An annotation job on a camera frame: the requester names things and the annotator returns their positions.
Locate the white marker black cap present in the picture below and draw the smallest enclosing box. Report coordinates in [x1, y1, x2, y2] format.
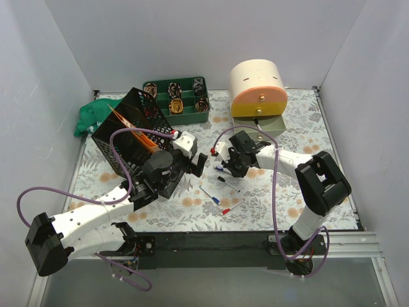
[217, 176, 240, 193]

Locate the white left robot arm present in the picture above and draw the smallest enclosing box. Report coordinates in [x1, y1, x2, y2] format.
[25, 148, 208, 277]

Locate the white marker red cap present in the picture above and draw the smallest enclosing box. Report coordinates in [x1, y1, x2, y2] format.
[222, 199, 245, 215]

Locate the round cream drawer cabinet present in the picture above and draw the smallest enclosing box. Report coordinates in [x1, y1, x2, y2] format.
[229, 59, 288, 141]

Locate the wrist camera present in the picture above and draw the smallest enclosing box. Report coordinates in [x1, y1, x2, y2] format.
[210, 141, 231, 162]
[172, 131, 197, 159]

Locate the green cloth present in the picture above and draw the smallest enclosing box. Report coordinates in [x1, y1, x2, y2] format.
[73, 98, 121, 137]

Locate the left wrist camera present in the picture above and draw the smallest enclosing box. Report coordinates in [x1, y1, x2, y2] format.
[172, 131, 197, 159]

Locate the black mesh file organizer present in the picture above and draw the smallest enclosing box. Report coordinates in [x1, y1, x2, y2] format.
[91, 87, 197, 200]

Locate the small white marker blue cap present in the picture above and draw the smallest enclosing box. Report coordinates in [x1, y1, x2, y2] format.
[215, 166, 231, 175]

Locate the orange file folder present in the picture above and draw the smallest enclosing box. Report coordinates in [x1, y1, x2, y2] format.
[108, 104, 159, 154]

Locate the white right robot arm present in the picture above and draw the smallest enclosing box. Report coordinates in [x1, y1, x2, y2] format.
[212, 130, 351, 255]

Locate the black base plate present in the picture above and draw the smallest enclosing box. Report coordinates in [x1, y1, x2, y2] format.
[110, 230, 327, 271]

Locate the floral table mat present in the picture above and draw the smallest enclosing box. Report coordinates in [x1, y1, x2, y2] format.
[73, 89, 358, 232]

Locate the green compartment tray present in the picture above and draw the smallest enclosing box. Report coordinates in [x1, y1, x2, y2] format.
[143, 76, 210, 126]

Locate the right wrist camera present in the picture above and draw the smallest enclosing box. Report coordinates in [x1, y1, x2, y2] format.
[210, 141, 231, 162]

